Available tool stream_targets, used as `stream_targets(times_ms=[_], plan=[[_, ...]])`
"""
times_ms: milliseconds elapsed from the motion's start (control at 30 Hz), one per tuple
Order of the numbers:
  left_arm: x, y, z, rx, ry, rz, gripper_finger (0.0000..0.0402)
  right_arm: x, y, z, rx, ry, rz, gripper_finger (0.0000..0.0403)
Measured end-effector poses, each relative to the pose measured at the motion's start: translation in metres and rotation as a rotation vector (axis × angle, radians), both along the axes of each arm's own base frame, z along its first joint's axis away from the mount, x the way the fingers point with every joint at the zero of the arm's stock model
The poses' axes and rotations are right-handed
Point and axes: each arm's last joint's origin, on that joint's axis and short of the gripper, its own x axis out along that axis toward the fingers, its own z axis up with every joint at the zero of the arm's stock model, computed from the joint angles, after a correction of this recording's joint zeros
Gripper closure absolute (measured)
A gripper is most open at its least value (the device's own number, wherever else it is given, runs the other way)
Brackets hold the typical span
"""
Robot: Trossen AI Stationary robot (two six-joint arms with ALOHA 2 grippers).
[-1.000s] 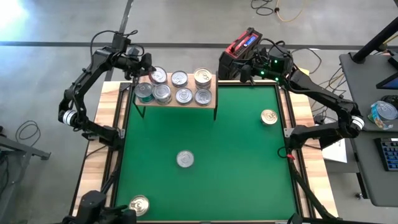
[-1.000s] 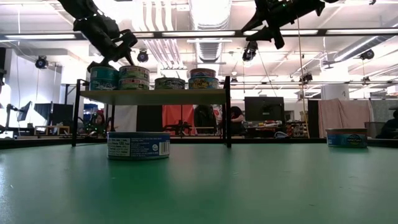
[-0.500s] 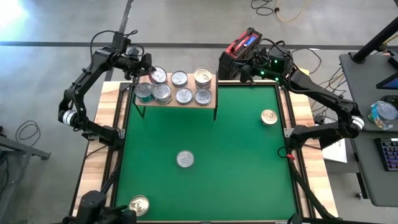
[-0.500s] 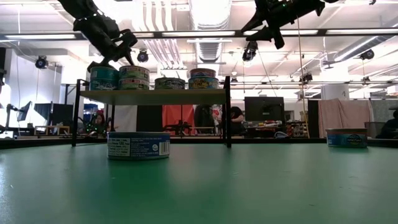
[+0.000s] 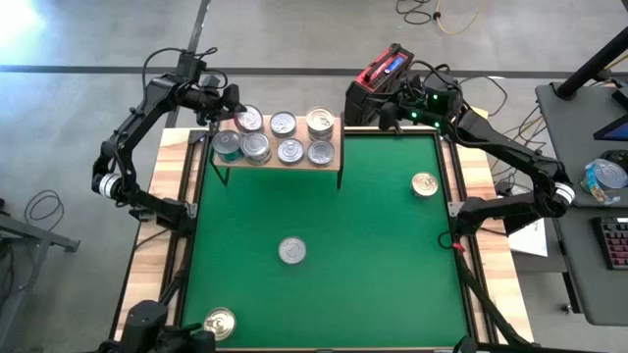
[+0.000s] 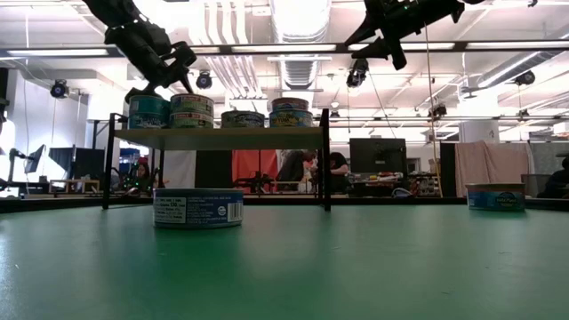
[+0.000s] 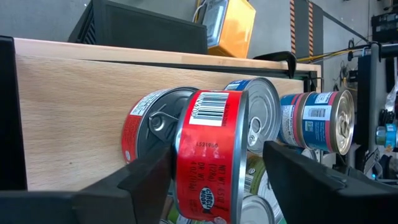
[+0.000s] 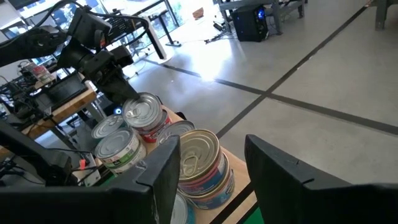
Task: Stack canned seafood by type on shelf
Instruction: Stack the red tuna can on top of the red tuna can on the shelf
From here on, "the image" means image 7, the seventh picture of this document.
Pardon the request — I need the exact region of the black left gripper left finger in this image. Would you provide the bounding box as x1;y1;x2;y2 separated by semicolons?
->
0;144;174;224

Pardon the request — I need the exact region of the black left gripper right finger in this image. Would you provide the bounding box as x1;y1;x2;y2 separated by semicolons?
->
262;140;398;224

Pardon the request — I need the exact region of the green barcode label can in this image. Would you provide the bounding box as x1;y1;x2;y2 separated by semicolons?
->
244;154;285;224

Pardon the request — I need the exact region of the blue albacore solid white can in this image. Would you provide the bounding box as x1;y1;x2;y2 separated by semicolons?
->
224;77;282;155

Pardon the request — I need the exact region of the silver pull-tab can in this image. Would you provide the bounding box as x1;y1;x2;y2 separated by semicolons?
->
173;89;249;224
121;86;198;164

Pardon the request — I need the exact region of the wooden shelf with black legs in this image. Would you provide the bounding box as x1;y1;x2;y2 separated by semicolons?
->
0;35;323;191

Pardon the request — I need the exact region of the can on side desk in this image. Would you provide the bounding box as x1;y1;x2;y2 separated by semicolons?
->
375;123;398;149

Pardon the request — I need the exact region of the yellow paper pad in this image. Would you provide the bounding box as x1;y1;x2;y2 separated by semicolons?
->
201;0;256;59

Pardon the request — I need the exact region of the yellow floor cable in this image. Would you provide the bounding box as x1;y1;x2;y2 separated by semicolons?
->
297;46;371;63

